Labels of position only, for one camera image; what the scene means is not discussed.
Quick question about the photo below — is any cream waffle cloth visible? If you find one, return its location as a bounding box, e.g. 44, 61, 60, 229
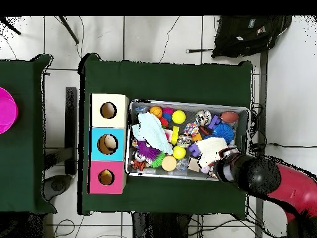
195, 136, 228, 168

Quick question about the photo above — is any silver tin can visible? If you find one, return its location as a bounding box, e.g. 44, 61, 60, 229
176, 134, 193, 148

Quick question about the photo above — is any mint waffle cloth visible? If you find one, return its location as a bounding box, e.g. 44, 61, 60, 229
131, 112, 174, 155

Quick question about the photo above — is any silver mesh bin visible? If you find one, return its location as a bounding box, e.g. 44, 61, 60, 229
125, 99, 251, 183

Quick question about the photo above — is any wooden box with three holes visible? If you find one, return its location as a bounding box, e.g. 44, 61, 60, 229
87, 92, 130, 195

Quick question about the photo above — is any blue spiky ball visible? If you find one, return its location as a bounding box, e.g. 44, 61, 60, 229
212, 123, 235, 144

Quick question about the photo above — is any brown toy football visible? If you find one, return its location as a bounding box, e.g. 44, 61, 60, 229
220, 110, 240, 124

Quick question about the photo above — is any yellow ball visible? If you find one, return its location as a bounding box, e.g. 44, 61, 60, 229
172, 145, 187, 160
171, 110, 187, 125

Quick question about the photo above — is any round orange sponge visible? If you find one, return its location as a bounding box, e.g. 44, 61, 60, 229
161, 155, 178, 172

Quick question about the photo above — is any purple spiky monster toy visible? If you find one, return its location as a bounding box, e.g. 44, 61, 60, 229
137, 141, 162, 161

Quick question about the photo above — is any orange toy basketball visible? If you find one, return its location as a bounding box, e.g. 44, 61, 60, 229
149, 105, 163, 119

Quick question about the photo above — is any dark green tablecloth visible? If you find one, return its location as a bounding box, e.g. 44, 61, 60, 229
77, 53, 254, 216
0, 53, 58, 214

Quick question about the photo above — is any black backpack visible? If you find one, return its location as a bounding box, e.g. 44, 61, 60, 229
185, 15, 293, 59

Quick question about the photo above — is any black panel on stand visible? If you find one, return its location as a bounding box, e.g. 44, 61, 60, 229
41, 86, 78, 202

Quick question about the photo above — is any black tripod leg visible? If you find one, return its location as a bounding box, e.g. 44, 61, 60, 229
58, 15, 80, 45
0, 16, 22, 35

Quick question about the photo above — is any pink plastic bowl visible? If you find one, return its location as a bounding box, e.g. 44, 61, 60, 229
0, 86, 19, 135

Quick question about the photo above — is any thin black cable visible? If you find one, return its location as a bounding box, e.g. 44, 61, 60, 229
158, 15, 180, 64
266, 142, 317, 149

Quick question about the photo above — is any grey metal rail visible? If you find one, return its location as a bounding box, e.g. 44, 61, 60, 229
254, 50, 269, 238

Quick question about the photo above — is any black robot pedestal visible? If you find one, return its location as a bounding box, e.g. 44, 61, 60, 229
131, 211, 193, 238

